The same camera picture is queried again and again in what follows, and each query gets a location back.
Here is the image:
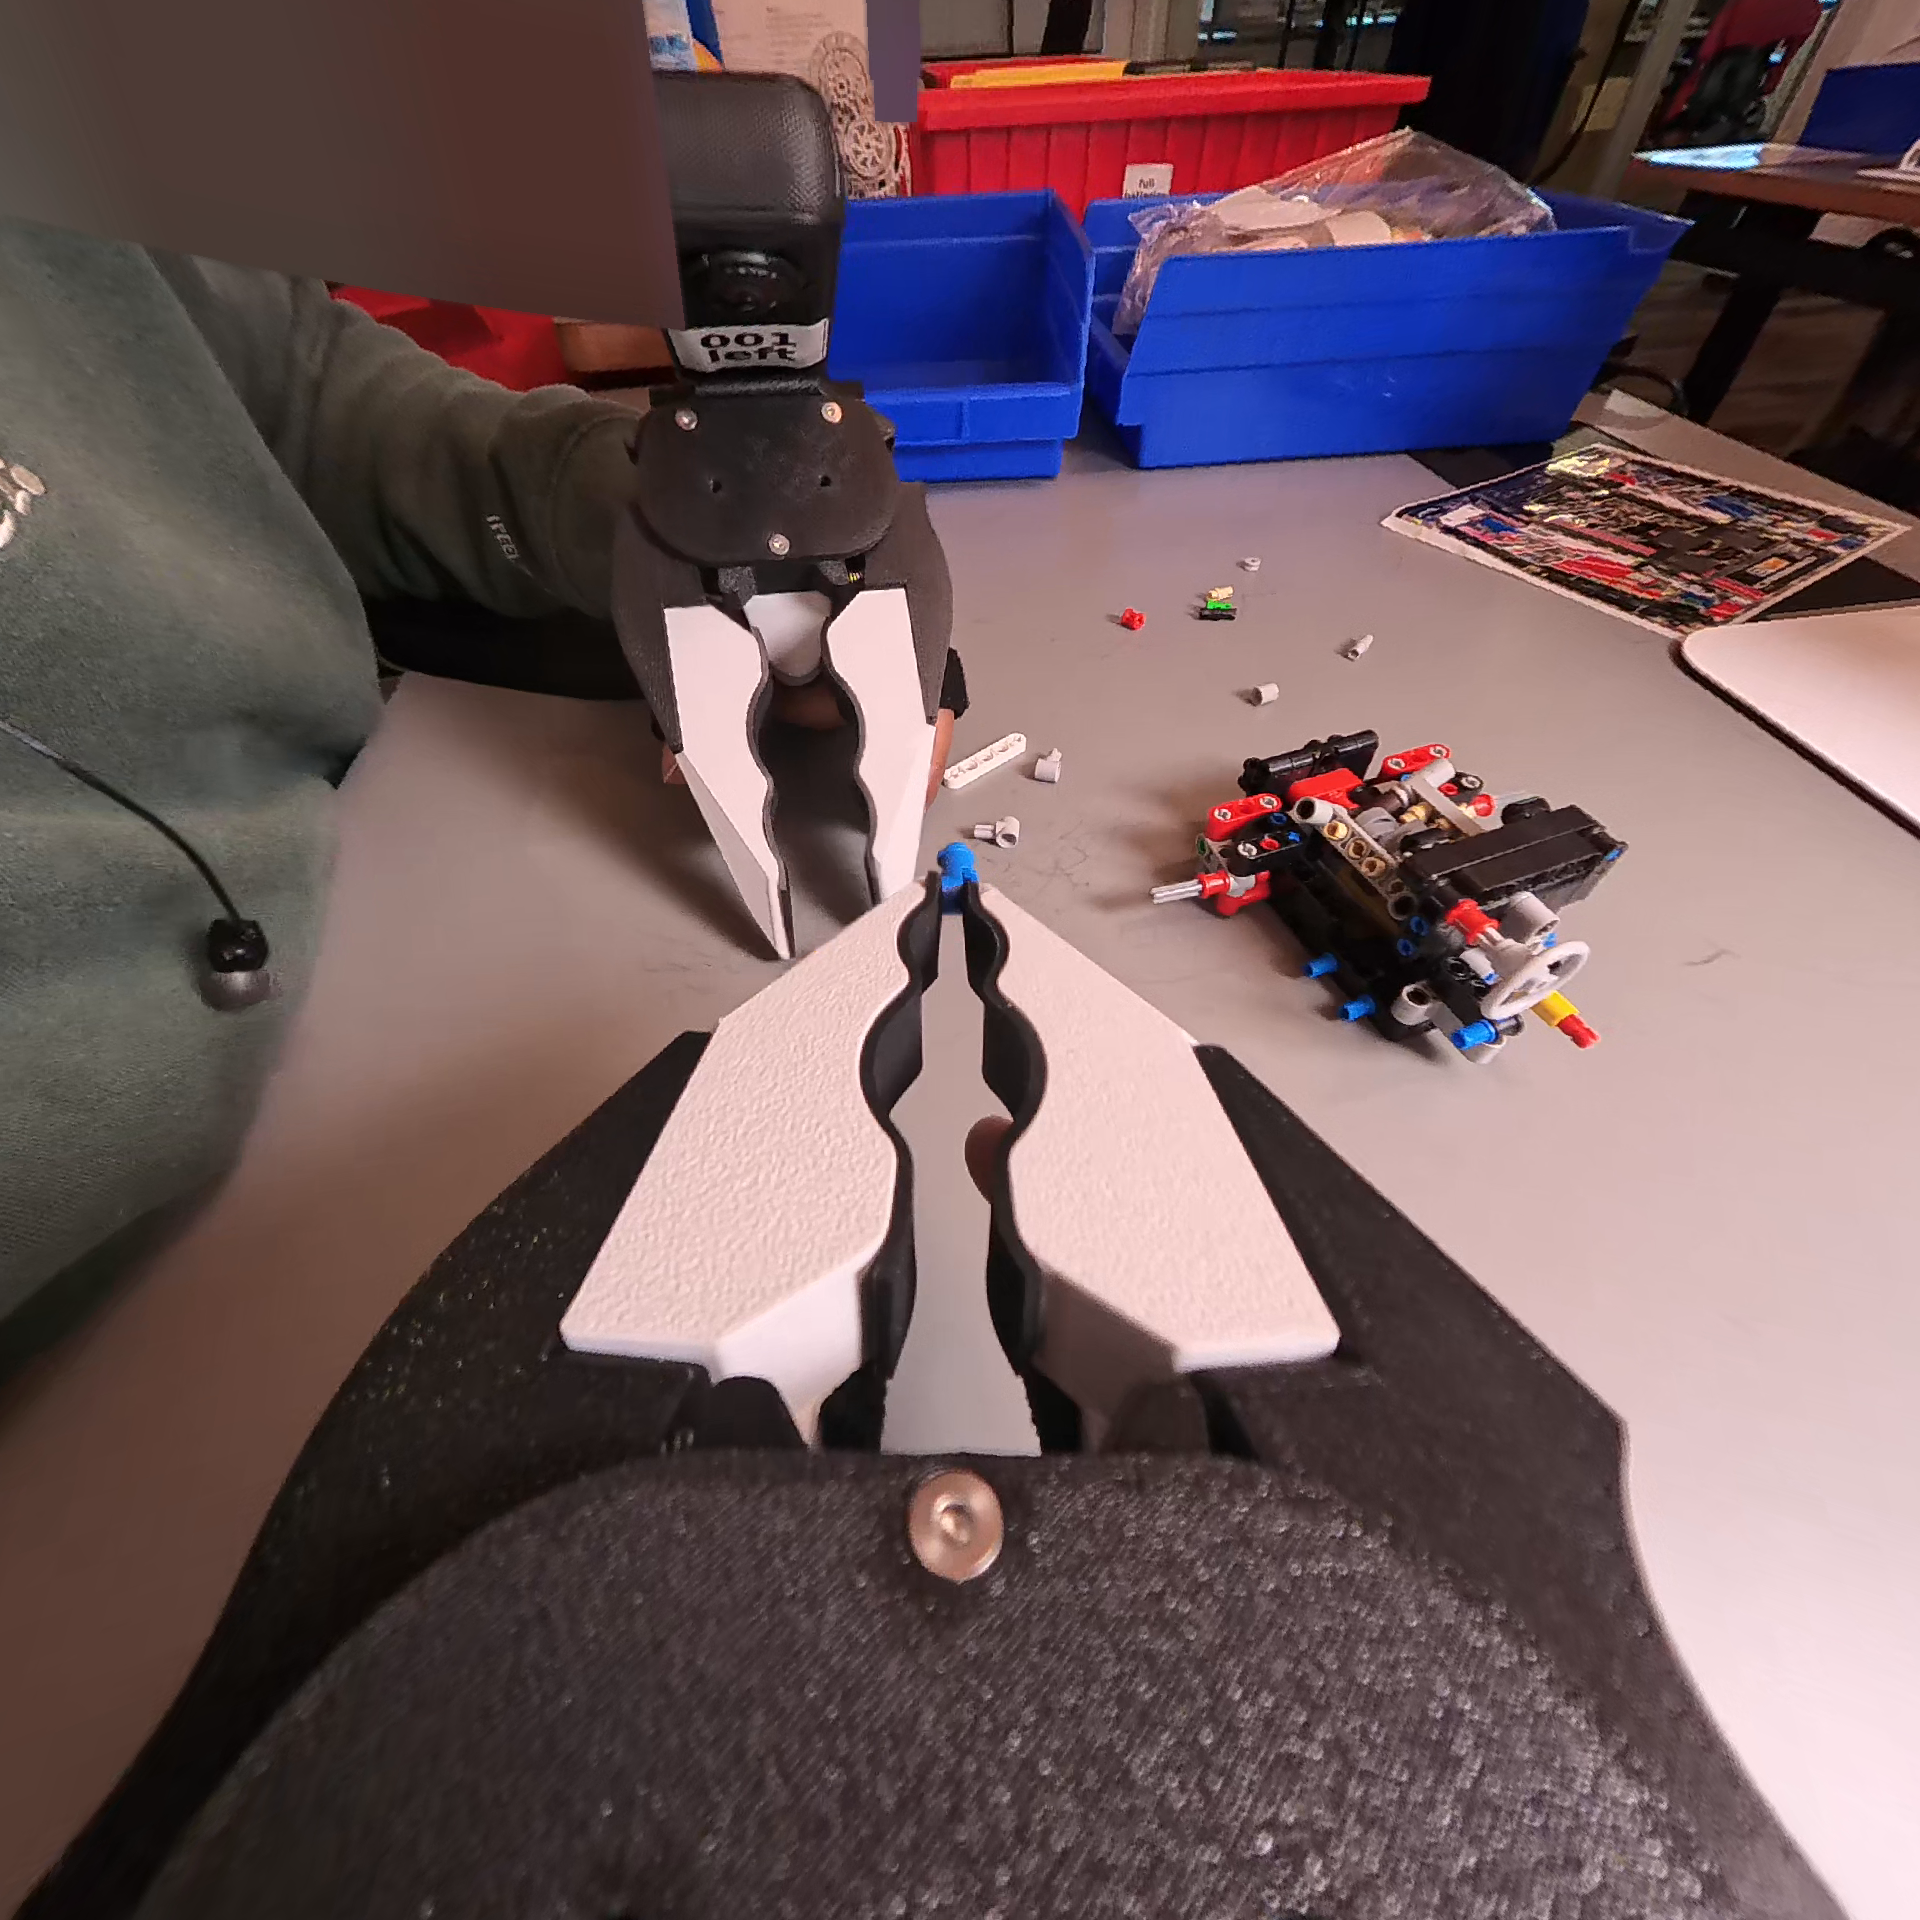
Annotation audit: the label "white cardboard box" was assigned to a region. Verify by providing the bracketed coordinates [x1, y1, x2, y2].
[717, 0, 880, 69]

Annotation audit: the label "large blue storage bin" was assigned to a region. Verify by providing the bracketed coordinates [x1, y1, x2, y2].
[1083, 187, 1694, 469]

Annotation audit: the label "black hoodie drawstring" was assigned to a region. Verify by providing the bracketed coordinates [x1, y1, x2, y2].
[0, 716, 275, 1010]

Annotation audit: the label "red office chair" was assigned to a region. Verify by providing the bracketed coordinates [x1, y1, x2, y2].
[1666, 0, 1825, 137]

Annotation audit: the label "partly built lego car chassis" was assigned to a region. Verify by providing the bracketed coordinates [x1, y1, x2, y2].
[1153, 730, 1630, 1066]

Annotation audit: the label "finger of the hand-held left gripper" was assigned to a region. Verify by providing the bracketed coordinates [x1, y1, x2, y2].
[826, 585, 940, 905]
[661, 603, 799, 963]

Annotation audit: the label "small blue desk bins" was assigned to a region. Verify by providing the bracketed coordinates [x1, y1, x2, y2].
[1793, 59, 1920, 159]

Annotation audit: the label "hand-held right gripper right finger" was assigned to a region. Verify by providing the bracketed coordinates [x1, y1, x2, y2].
[960, 881, 1346, 1448]

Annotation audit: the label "red tote bag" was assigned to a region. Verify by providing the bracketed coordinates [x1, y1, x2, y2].
[331, 284, 580, 396]

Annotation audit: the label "person's left forearm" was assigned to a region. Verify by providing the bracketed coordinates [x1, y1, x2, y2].
[150, 246, 651, 624]

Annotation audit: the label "wooden edged desk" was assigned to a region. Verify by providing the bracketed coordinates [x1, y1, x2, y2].
[1620, 141, 1920, 421]

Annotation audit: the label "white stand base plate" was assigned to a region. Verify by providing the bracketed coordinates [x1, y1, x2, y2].
[1680, 603, 1920, 833]

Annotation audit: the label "clear acrylic gear model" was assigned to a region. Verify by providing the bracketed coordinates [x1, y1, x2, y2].
[811, 30, 910, 205]

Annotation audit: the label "clear plastic parts bag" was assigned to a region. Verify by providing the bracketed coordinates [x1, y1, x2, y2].
[1113, 127, 1559, 338]

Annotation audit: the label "red storage bin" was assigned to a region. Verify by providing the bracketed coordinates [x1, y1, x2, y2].
[908, 57, 1431, 226]

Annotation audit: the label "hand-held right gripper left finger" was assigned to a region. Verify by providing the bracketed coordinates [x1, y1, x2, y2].
[560, 881, 948, 1448]

